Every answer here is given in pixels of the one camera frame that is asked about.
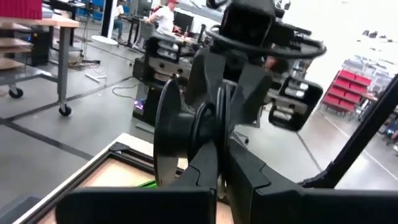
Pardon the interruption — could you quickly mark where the red storage bin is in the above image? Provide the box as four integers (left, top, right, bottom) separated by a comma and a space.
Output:
0, 0, 43, 20

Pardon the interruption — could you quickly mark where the red shelf bin rack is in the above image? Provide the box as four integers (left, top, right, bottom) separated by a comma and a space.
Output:
321, 69, 373, 115

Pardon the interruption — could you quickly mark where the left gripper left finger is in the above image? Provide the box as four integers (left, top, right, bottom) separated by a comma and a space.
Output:
55, 140, 219, 224

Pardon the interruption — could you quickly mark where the wooden workbench on casters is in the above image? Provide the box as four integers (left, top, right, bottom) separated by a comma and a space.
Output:
0, 15, 80, 118

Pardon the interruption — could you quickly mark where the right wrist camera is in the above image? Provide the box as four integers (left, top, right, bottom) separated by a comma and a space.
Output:
219, 0, 277, 47

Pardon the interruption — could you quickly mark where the person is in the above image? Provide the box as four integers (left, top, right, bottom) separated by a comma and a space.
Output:
113, 0, 126, 40
144, 0, 183, 35

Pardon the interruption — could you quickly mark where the black plastic cable spool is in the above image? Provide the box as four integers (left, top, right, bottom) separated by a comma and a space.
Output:
152, 77, 234, 188

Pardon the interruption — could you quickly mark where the green plastic bin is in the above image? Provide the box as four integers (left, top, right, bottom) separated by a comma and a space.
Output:
136, 179, 158, 189

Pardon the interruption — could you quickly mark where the white round table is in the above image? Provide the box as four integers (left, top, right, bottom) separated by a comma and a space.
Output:
90, 34, 119, 47

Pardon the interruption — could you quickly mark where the white pillar panel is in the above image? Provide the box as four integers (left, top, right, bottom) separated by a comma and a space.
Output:
99, 0, 114, 39

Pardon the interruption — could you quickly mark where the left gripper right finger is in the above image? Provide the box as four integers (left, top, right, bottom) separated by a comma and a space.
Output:
225, 138, 398, 224

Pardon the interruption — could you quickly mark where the black computer tower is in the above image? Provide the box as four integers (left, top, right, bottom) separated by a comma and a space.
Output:
132, 83, 162, 127

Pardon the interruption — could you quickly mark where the black cord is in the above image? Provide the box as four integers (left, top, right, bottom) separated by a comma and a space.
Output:
189, 24, 327, 163

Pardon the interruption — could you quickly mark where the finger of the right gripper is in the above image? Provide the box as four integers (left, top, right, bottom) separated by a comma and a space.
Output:
185, 50, 228, 110
229, 63, 274, 126

